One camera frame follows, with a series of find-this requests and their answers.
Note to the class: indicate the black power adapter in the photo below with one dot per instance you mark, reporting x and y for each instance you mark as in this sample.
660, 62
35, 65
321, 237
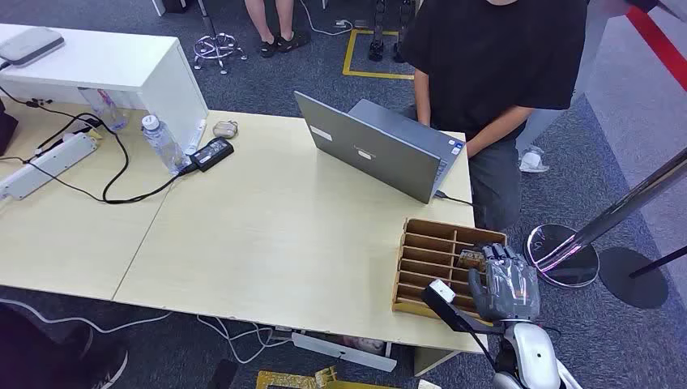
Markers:
212, 154

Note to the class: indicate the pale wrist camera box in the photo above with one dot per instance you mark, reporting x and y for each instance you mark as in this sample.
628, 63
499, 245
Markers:
443, 290

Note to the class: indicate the white bar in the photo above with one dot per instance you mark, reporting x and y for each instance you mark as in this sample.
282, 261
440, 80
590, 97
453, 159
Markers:
343, 351

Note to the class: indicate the clear water bottle white cap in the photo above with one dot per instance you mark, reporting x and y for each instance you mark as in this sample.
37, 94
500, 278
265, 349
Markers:
163, 145

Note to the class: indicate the white tube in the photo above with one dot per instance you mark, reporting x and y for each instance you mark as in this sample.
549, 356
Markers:
196, 137

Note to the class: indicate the white power strip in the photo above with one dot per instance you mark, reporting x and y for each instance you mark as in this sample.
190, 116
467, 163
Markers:
48, 164

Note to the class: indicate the grey laptop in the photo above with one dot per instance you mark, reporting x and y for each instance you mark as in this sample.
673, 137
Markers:
370, 150

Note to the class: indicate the black humanoid robot legs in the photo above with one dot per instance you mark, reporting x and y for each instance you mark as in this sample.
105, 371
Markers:
377, 43

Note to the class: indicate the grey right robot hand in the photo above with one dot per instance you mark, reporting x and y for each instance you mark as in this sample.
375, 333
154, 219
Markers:
510, 292

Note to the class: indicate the wooden slotted card organizer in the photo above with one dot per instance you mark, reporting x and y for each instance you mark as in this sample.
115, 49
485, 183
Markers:
429, 252

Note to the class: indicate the pale table leg panel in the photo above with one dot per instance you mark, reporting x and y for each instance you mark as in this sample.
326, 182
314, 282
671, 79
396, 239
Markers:
429, 361

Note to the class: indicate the chrome stool base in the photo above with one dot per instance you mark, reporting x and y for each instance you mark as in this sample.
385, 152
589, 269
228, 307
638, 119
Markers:
217, 45

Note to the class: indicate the grey flat device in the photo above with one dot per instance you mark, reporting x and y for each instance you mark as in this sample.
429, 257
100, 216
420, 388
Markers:
29, 45

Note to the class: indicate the person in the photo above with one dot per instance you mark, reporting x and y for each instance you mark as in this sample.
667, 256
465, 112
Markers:
483, 53
268, 21

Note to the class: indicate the white desk shelf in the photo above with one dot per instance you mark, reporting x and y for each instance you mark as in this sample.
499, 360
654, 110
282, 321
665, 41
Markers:
107, 59

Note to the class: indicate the chrome stanchion post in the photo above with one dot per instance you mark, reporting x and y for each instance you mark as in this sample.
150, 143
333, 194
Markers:
617, 212

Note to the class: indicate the yellow printed board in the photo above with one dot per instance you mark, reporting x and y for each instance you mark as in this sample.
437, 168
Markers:
284, 380

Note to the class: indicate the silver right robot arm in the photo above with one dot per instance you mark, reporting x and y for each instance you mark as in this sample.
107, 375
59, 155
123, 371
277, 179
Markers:
528, 354

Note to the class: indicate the black sneaker white sole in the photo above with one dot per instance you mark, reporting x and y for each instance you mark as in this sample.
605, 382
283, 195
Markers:
102, 370

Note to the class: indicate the white crumpled bag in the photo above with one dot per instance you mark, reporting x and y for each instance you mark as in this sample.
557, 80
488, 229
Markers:
532, 160

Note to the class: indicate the black stanchion post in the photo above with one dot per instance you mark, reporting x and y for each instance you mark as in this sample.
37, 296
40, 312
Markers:
633, 284

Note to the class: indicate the person's right forearm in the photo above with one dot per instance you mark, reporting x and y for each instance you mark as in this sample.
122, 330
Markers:
423, 102

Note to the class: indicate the black flat object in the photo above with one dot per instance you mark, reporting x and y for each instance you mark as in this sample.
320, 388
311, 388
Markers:
223, 376

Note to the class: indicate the black box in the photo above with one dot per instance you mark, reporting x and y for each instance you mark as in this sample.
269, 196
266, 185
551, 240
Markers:
6, 129

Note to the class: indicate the person's left forearm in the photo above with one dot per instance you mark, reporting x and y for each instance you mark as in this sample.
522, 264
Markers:
502, 128

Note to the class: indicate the orange printed card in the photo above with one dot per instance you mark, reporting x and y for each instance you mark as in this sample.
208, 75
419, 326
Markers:
471, 259

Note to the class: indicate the beige earbud case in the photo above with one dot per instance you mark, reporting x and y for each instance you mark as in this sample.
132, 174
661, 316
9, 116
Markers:
225, 129

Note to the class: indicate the red barrier belt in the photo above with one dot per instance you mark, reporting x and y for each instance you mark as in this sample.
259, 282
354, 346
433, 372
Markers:
660, 48

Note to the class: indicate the clear plastic bottle pink label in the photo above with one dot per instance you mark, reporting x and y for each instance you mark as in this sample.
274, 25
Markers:
107, 113

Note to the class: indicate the person's left hand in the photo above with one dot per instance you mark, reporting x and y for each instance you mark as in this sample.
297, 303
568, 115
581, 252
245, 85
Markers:
472, 150

